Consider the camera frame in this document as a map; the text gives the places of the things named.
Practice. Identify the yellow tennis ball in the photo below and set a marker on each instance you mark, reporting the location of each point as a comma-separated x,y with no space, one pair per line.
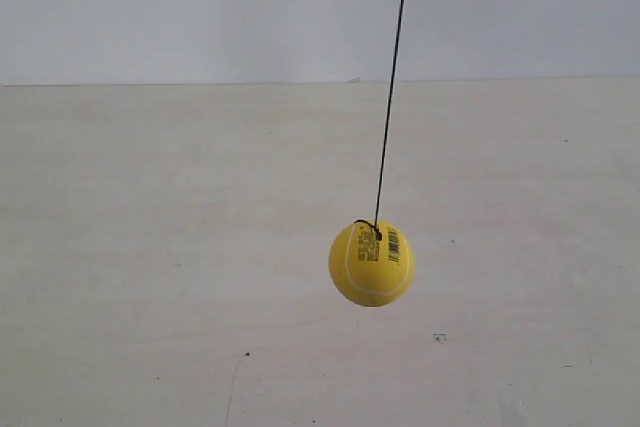
372,264

